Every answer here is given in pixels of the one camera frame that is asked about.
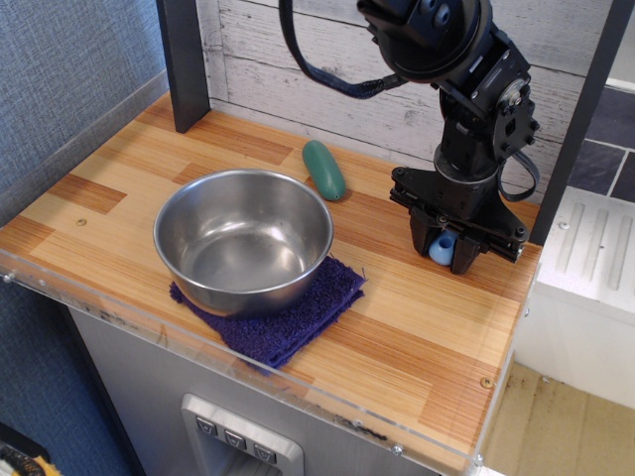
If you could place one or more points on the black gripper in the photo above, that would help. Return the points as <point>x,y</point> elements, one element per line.
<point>474,210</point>

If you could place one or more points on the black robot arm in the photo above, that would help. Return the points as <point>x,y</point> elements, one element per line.
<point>484,86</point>

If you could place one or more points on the green oblong toy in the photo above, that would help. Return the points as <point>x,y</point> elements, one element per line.
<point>324,170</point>

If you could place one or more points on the white ridged appliance top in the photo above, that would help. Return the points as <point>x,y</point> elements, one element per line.
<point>588,258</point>

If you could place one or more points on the blue and grey spoon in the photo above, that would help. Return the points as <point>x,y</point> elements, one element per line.
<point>441,250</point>

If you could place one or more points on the yellow and black object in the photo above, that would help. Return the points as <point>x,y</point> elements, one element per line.
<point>23,457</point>

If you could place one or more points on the dark grey right post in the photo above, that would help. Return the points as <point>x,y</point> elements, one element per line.
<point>607,48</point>

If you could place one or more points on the silver dispenser panel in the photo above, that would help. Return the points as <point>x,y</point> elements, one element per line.
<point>224,443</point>

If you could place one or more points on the purple folded cloth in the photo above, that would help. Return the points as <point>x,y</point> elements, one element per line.
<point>274,340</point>

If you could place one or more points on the clear acrylic edge guard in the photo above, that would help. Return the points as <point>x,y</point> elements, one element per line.
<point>381,369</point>

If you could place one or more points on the stainless steel bowl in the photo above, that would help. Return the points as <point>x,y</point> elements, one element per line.
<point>243,243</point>

